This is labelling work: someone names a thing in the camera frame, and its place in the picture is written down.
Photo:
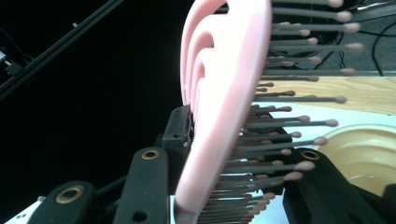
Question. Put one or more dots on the aluminium rail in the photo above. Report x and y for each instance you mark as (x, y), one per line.
(370, 73)

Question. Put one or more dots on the pink hairbrush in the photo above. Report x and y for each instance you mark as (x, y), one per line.
(224, 77)

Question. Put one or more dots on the cream ribbed cup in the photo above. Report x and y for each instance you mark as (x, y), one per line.
(361, 155)

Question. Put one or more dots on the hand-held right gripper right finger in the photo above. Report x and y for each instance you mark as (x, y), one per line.
(280, 130)

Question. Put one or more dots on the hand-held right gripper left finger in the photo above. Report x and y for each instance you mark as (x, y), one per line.
(179, 133)

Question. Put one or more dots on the wooden table board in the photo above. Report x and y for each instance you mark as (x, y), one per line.
(358, 91)

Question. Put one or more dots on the black metal stand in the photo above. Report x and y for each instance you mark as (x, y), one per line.
(56, 45)

